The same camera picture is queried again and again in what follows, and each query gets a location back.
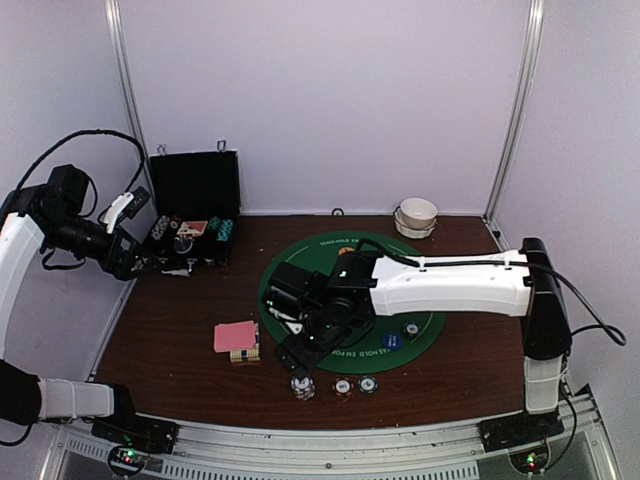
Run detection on blue peach ten chip stack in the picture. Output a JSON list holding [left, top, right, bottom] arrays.
[[290, 375, 316, 401]]

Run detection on blue green fifty chip stack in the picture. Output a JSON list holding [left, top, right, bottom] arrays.
[[358, 376, 378, 394]]

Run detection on blue small blind button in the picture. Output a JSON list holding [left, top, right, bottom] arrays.
[[381, 333, 404, 351]]

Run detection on fifty chips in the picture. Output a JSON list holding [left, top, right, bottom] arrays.
[[402, 322, 421, 340]]

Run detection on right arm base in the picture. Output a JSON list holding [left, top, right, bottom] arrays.
[[477, 411, 564, 452]]

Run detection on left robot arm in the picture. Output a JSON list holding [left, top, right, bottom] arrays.
[[1, 164, 162, 444]]

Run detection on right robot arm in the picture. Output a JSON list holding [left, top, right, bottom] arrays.
[[261, 238, 572, 442]]

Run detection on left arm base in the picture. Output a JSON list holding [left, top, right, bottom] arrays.
[[91, 415, 179, 454]]

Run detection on brown hundred chip stack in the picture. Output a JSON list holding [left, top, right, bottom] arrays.
[[332, 378, 354, 401]]

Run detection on clear dealer button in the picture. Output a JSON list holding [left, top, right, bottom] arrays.
[[173, 236, 194, 255]]

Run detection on red-backed card deck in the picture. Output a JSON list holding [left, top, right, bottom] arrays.
[[213, 321, 256, 353]]

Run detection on gold blue card box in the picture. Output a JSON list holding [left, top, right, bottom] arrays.
[[229, 323, 261, 365]]

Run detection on round green poker mat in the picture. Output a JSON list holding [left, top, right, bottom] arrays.
[[259, 231, 446, 375]]

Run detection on black poker case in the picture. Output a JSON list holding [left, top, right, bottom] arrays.
[[144, 140, 241, 277]]

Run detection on teal chips in case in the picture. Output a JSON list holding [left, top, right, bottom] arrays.
[[207, 217, 235, 242]]

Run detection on lower white bowl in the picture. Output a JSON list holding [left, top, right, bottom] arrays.
[[393, 209, 437, 240]]

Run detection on white bowl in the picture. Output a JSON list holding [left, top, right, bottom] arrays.
[[393, 209, 437, 240], [399, 197, 438, 229]]

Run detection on upper white bowl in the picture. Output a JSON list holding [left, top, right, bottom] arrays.
[[399, 197, 438, 229]]

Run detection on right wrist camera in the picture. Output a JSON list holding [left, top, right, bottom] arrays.
[[261, 262, 328, 335]]

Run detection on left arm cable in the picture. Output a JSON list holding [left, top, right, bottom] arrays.
[[2, 128, 151, 216]]

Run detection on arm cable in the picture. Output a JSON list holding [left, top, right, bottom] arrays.
[[2, 128, 151, 216], [354, 238, 627, 346]]

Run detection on left aluminium post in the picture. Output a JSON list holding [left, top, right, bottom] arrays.
[[104, 0, 146, 150]]

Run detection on aluminium post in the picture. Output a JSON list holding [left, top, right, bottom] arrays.
[[104, 0, 146, 150], [483, 0, 545, 224]]

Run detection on right aluminium post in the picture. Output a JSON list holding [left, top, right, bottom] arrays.
[[483, 0, 545, 224]]

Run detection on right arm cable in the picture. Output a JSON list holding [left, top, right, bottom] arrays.
[[354, 238, 627, 346]]

